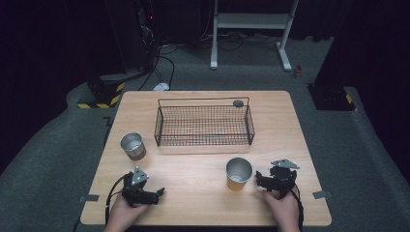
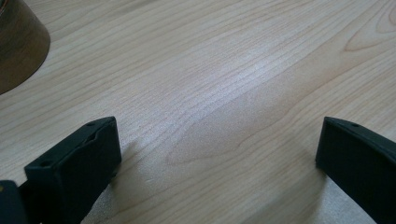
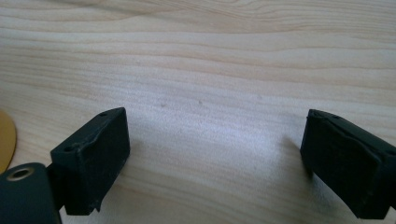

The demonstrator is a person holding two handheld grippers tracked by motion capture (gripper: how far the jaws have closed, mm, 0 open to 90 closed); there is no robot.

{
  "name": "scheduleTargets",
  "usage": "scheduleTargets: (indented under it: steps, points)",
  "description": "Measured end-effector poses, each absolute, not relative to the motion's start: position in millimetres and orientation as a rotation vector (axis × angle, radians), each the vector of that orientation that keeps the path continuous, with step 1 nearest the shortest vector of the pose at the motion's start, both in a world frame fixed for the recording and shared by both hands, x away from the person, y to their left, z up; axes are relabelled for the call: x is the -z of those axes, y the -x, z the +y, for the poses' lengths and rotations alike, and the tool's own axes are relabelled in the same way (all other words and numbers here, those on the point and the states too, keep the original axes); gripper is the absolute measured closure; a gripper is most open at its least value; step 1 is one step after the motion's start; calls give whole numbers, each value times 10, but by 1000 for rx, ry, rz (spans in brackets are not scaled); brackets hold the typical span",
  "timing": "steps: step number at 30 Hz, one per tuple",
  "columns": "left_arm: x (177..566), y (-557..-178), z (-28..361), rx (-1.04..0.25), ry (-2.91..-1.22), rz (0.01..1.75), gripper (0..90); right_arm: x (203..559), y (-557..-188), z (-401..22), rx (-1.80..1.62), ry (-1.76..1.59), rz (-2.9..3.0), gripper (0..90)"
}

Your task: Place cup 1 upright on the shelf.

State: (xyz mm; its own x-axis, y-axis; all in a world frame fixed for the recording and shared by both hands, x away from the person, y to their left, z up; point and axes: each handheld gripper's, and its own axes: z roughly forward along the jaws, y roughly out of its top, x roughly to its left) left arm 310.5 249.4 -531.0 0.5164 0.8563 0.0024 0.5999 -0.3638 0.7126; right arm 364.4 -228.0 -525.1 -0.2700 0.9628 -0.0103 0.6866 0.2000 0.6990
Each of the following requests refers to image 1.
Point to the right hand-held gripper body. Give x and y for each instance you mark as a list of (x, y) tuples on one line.
[(284, 177)]

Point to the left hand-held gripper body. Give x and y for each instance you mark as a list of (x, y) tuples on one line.
[(139, 187)]

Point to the metal cup with orange base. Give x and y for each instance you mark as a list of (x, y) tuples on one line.
[(238, 172)]

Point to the metal cup with brown base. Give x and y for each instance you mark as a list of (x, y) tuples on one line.
[(132, 146)]

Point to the person's right hand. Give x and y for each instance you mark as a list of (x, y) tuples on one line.
[(283, 209)]

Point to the person's left hand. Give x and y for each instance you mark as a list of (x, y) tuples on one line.
[(124, 214)]

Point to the grey tape strip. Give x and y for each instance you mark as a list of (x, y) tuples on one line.
[(89, 198), (322, 194)]

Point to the grey round table grommet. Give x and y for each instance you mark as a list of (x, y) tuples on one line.
[(238, 103)]

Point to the black stand base yellow mark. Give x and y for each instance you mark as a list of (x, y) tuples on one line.
[(332, 96)]

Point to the black stand base striped edge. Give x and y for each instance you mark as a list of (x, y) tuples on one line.
[(104, 96)]

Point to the white power adapter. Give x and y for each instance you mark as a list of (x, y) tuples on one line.
[(161, 86)]

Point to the small red object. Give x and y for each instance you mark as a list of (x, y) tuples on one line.
[(298, 71)]

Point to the dark equipment rack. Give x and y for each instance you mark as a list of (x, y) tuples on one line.
[(146, 32)]

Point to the white metal stand frame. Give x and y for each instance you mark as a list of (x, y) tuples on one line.
[(251, 21)]

